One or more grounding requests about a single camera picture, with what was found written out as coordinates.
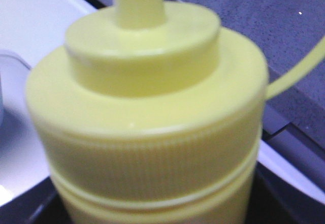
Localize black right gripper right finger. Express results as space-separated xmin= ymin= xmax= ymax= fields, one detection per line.
xmin=247 ymin=163 xmax=324 ymax=223

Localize yellow squeeze bottle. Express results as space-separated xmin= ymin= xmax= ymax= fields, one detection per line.
xmin=26 ymin=0 xmax=324 ymax=223

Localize silver digital kitchen scale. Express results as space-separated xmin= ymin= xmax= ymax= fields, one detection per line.
xmin=1 ymin=50 xmax=31 ymax=123

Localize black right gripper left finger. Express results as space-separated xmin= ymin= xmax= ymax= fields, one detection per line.
xmin=1 ymin=178 xmax=70 ymax=223

